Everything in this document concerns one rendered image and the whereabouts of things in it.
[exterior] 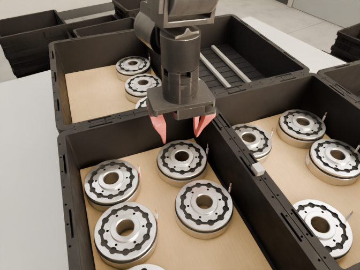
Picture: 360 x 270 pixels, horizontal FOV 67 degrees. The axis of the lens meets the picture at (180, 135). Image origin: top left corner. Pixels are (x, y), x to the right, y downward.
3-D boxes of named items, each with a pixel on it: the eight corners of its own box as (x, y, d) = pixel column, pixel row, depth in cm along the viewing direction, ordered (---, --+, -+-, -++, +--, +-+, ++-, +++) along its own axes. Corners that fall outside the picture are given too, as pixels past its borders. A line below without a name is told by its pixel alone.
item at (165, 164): (213, 172, 53) (214, 171, 53) (163, 184, 51) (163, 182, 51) (197, 137, 60) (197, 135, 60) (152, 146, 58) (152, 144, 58)
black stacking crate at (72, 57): (198, 136, 67) (200, 99, 59) (74, 171, 59) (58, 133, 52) (151, 61, 94) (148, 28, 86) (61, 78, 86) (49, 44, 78)
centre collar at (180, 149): (196, 164, 54) (197, 162, 54) (173, 169, 53) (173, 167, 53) (189, 147, 58) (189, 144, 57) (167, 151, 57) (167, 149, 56)
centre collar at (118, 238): (144, 236, 44) (144, 234, 43) (114, 248, 42) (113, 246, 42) (135, 211, 47) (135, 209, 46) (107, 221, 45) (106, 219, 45)
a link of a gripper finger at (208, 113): (166, 128, 53) (164, 87, 47) (200, 121, 55) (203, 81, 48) (175, 152, 49) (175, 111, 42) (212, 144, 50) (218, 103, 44)
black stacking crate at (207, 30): (297, 109, 75) (312, 72, 67) (199, 136, 67) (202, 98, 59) (228, 46, 101) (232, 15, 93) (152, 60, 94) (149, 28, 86)
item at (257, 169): (263, 174, 44) (265, 170, 43) (256, 177, 43) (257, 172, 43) (257, 166, 45) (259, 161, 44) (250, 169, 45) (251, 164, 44)
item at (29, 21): (73, 67, 219) (55, 8, 187) (84, 84, 201) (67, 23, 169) (20, 81, 204) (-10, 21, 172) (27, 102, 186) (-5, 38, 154)
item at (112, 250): (165, 246, 43) (165, 244, 43) (102, 272, 40) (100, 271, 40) (145, 195, 50) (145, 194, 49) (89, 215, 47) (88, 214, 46)
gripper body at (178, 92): (146, 97, 47) (142, 58, 42) (202, 88, 49) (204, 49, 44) (154, 120, 42) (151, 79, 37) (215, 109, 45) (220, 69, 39)
